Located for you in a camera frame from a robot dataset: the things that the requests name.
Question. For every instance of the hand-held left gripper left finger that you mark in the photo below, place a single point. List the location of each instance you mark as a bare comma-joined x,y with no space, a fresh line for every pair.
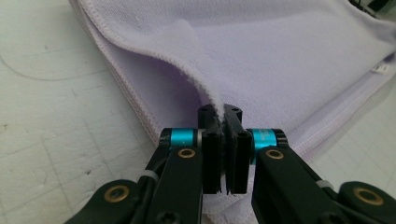
211,161

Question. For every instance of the lilac printed towel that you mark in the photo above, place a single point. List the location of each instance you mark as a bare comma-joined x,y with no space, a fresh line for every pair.
264,62

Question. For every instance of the white grid mat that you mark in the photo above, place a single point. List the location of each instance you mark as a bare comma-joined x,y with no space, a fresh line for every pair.
46,109

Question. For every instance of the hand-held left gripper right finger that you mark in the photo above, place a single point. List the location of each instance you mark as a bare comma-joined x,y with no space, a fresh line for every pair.
238,161

